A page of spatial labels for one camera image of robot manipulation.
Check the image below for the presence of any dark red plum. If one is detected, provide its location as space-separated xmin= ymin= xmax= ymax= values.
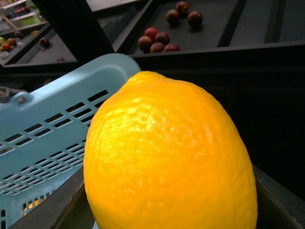
xmin=150 ymin=42 xmax=165 ymax=53
xmin=187 ymin=11 xmax=203 ymax=28
xmin=154 ymin=32 xmax=170 ymax=45
xmin=175 ymin=1 xmax=189 ymax=15
xmin=166 ymin=9 xmax=180 ymax=25

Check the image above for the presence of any brownish plum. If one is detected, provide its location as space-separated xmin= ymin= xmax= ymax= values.
xmin=137 ymin=36 xmax=153 ymax=53

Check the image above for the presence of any distant dark plum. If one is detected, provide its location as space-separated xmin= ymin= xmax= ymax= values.
xmin=39 ymin=37 xmax=50 ymax=48

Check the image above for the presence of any black fruit display tray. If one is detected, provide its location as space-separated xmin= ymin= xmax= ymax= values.
xmin=0 ymin=0 xmax=305 ymax=229

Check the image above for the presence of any large yellow lemon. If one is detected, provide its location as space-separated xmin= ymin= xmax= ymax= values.
xmin=83 ymin=71 xmax=258 ymax=229

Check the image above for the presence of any light blue plastic basket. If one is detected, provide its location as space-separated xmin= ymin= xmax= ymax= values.
xmin=0 ymin=53 xmax=140 ymax=229

